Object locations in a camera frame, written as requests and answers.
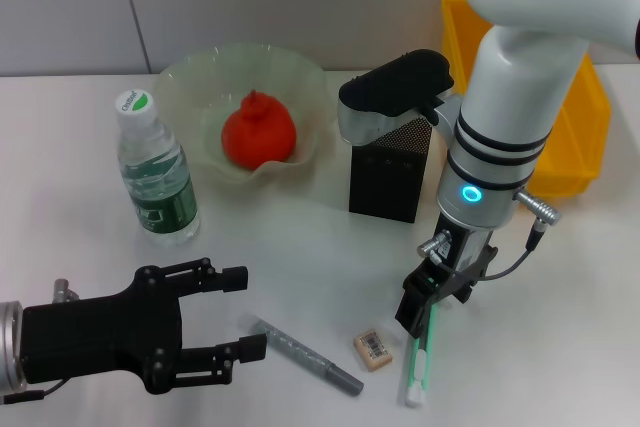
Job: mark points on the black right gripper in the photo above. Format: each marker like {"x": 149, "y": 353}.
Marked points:
{"x": 475, "y": 247}

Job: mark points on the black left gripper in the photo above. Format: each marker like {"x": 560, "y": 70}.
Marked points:
{"x": 90, "y": 337}

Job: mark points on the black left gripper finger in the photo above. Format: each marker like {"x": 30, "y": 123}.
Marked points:
{"x": 252, "y": 348}

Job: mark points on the grey glitter pen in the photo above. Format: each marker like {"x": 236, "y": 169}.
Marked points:
{"x": 300, "y": 354}

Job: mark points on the green utility knife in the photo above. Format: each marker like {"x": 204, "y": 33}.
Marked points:
{"x": 415, "y": 377}

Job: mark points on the beige eraser with barcode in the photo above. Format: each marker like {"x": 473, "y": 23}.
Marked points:
{"x": 372, "y": 351}

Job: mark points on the clear green-label water bottle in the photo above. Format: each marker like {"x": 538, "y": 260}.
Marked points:
{"x": 165, "y": 207}

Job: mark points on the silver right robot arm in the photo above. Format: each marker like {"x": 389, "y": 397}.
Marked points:
{"x": 510, "y": 97}

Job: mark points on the black mesh pen holder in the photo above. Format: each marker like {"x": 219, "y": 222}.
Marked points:
{"x": 385, "y": 182}

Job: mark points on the pale green glass fruit bowl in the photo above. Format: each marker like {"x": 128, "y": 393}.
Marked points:
{"x": 200, "y": 92}

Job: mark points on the yellow plastic bin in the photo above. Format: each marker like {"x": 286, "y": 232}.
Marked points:
{"x": 575, "y": 147}

